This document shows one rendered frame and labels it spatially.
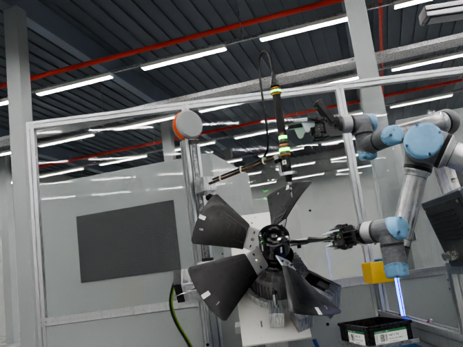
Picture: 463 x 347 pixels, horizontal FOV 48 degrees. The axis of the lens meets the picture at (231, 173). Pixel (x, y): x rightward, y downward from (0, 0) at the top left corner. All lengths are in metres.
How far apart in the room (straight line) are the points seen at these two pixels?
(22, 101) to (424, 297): 6.69
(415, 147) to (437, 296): 1.32
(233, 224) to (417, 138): 0.79
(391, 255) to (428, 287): 1.17
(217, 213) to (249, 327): 0.46
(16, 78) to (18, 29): 0.77
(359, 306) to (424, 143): 1.27
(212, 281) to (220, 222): 0.31
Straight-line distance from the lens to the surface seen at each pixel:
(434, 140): 1.75
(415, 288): 2.88
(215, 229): 2.13
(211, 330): 2.62
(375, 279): 2.32
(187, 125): 2.70
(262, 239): 1.98
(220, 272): 1.93
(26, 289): 7.90
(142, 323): 2.80
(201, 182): 2.54
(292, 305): 1.80
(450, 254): 1.48
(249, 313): 2.12
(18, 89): 8.43
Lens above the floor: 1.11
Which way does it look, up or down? 11 degrees up
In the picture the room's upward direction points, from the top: 7 degrees counter-clockwise
